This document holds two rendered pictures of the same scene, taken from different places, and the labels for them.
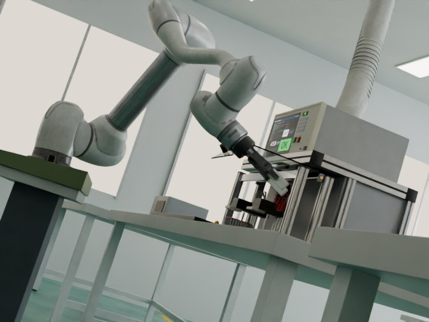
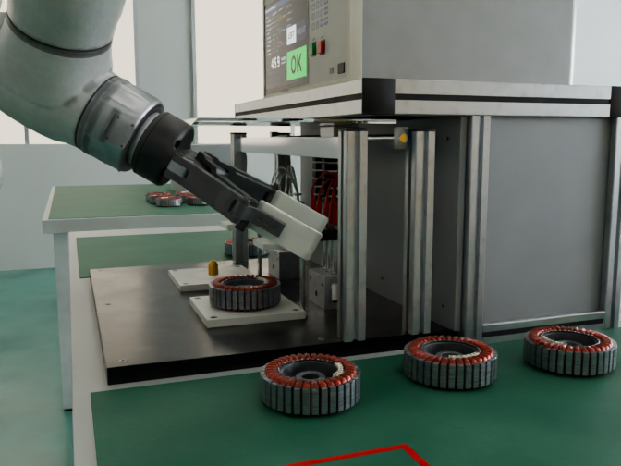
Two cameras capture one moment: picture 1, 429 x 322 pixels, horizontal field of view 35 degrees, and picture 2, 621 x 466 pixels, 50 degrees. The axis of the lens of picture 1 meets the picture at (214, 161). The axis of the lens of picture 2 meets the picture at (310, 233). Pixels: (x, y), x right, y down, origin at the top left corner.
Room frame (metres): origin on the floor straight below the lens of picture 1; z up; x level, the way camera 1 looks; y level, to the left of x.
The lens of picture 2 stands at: (1.41, -0.19, 1.04)
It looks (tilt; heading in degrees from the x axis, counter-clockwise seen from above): 8 degrees down; 356
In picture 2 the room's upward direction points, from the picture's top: straight up
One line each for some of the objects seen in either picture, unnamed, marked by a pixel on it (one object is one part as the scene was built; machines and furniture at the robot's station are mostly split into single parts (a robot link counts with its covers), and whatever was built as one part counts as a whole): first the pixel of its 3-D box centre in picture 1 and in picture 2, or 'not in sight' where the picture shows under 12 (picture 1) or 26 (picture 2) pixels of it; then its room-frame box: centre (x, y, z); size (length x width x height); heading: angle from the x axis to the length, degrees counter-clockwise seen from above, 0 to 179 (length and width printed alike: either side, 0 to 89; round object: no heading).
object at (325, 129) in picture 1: (331, 149); (400, 39); (2.63, -0.43, 1.22); 0.44 x 0.39 x 0.20; 16
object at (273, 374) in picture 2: not in sight; (310, 382); (2.12, -0.23, 0.77); 0.11 x 0.11 x 0.04
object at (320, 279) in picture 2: not in sight; (330, 287); (2.47, -0.29, 0.80); 0.07 x 0.05 x 0.06; 16
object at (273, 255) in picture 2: not in sight; (285, 262); (2.71, -0.22, 0.80); 0.07 x 0.05 x 0.06; 16
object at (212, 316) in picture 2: not in sight; (245, 307); (2.43, -0.15, 0.78); 0.15 x 0.15 x 0.01; 16
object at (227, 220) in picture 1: (237, 225); (244, 291); (2.43, -0.15, 0.80); 0.11 x 0.11 x 0.04
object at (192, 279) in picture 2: not in sight; (213, 277); (2.67, -0.09, 0.78); 0.15 x 0.15 x 0.01; 16
